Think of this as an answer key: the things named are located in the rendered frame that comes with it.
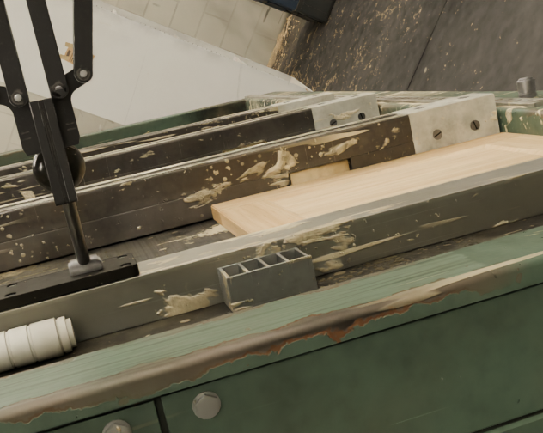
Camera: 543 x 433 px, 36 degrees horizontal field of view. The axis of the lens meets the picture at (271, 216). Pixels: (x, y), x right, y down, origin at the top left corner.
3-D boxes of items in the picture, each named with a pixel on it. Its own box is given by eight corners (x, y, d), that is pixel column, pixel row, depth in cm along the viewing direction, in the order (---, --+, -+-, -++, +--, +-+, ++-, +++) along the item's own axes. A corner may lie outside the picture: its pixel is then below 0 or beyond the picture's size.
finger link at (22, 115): (22, 76, 55) (-24, 86, 54) (42, 152, 56) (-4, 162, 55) (23, 76, 57) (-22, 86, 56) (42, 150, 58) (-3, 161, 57)
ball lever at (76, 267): (116, 289, 68) (83, 154, 60) (69, 301, 68) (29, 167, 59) (107, 259, 71) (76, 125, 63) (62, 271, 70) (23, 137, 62)
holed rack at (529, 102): (555, 102, 108) (554, 98, 108) (534, 107, 108) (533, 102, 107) (253, 95, 266) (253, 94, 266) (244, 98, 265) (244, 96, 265)
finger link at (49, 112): (40, 99, 58) (51, 97, 58) (66, 198, 59) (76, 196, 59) (39, 100, 55) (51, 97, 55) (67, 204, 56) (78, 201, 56)
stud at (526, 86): (540, 97, 116) (538, 76, 116) (525, 100, 116) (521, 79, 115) (531, 96, 119) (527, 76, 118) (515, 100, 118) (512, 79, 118)
